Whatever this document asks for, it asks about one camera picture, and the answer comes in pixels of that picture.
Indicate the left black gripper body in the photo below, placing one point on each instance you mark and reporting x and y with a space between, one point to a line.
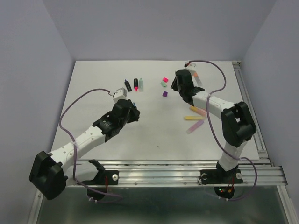
132 117

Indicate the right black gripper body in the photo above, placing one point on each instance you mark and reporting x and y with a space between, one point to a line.
176 87

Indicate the pastel green pen cap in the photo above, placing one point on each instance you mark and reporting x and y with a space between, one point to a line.
163 84

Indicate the purple pen cap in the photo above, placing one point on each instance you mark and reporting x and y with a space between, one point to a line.
165 94

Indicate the black highlighter purple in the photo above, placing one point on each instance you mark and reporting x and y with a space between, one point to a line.
127 84

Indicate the black highlighter pink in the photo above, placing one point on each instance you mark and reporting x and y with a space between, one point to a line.
136 85

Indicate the pastel green highlighter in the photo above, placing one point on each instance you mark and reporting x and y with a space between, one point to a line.
140 84

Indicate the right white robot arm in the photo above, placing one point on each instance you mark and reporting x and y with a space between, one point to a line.
237 123

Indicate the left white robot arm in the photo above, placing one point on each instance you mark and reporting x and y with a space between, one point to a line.
49 170

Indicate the pastel orange highlighter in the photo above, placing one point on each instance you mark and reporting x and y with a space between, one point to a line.
197 79

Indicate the pastel yellow highlighter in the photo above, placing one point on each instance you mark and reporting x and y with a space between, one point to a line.
194 118

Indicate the pastel peach highlighter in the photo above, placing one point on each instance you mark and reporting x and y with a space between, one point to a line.
199 111

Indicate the pastel pink highlighter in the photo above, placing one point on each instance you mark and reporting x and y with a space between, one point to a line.
195 126

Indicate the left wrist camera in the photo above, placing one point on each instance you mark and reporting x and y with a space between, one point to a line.
120 93

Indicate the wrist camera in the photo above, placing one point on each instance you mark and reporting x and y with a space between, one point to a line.
120 93
191 67

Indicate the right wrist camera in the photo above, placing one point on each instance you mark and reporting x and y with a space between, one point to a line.
191 67

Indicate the aluminium front rail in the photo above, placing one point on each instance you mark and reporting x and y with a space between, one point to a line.
167 192

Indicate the aluminium rail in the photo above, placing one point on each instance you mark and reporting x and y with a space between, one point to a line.
167 192
261 148

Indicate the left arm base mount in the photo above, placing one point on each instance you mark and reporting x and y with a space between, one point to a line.
103 177

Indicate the aluminium right side rail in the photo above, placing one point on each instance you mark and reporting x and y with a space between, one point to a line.
261 148

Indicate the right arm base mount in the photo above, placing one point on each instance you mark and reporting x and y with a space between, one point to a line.
219 182

